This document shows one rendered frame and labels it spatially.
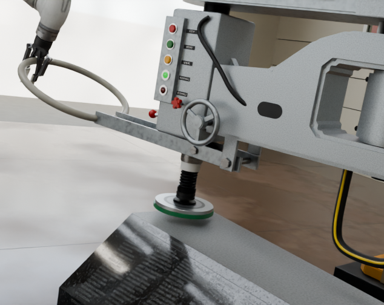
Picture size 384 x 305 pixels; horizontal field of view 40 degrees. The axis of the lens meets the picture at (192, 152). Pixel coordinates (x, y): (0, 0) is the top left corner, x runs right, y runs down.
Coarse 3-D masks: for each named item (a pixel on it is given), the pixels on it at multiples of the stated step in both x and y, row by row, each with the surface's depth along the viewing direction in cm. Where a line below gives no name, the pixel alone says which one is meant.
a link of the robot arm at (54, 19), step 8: (40, 0) 219; (48, 0) 214; (56, 0) 214; (64, 0) 215; (40, 8) 218; (48, 8) 215; (56, 8) 215; (64, 8) 216; (40, 16) 220; (48, 16) 216; (56, 16) 216; (64, 16) 218; (48, 24) 218; (56, 24) 218
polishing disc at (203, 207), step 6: (156, 198) 189; (162, 198) 190; (168, 198) 192; (198, 198) 198; (156, 204) 187; (162, 204) 184; (168, 204) 185; (174, 204) 186; (198, 204) 191; (204, 204) 192; (210, 204) 194; (168, 210) 182; (174, 210) 181; (180, 210) 181; (186, 210) 181; (192, 210) 182; (198, 210) 184; (204, 210) 185; (210, 210) 186
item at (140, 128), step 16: (96, 112) 208; (112, 128) 203; (128, 128) 198; (144, 128) 193; (160, 144) 189; (176, 144) 184; (192, 144) 180; (208, 160) 176; (224, 160) 168; (240, 160) 169; (256, 160) 178
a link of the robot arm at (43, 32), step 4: (40, 24) 219; (36, 28) 222; (40, 28) 219; (44, 28) 219; (48, 28) 219; (36, 32) 221; (40, 32) 220; (44, 32) 219; (48, 32) 219; (52, 32) 220; (56, 32) 221; (40, 36) 221; (44, 36) 220; (48, 36) 220; (52, 36) 221; (56, 36) 224; (44, 40) 222; (48, 40) 221; (52, 40) 223
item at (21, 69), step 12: (24, 60) 221; (36, 60) 227; (60, 60) 239; (24, 72) 210; (84, 72) 243; (24, 84) 205; (108, 84) 242; (36, 96) 202; (48, 96) 202; (120, 96) 237; (60, 108) 202; (72, 108) 203; (96, 120) 208
